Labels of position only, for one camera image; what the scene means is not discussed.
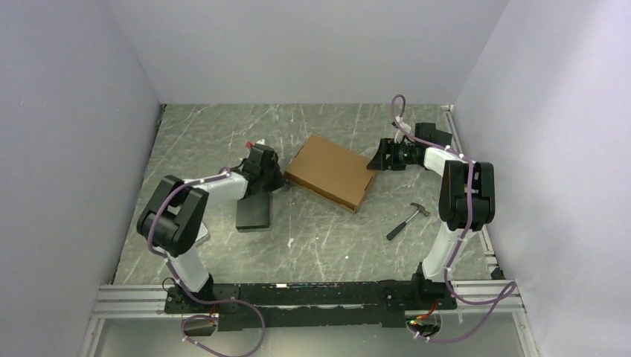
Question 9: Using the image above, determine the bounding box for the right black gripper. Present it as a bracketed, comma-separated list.
[366, 139, 416, 172]

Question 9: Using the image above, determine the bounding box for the brown cardboard box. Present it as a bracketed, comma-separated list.
[284, 135, 378, 213]

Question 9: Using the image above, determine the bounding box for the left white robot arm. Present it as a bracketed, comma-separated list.
[136, 143, 286, 312]

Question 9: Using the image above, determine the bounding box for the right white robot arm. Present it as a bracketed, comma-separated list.
[367, 116, 496, 309]

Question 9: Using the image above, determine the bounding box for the black square box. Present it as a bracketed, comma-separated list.
[432, 129, 453, 147]

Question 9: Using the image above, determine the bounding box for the black rectangular block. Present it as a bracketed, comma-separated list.
[235, 192, 271, 232]

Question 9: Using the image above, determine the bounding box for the silver metal tin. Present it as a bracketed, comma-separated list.
[195, 224, 209, 245]

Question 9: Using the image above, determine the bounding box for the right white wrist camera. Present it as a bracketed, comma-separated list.
[392, 116, 411, 143]

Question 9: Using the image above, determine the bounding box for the black handled claw hammer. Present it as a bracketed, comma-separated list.
[385, 202, 430, 241]

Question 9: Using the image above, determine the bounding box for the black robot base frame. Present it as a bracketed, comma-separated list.
[164, 275, 445, 332]

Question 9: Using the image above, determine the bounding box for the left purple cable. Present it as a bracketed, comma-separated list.
[147, 167, 266, 357]

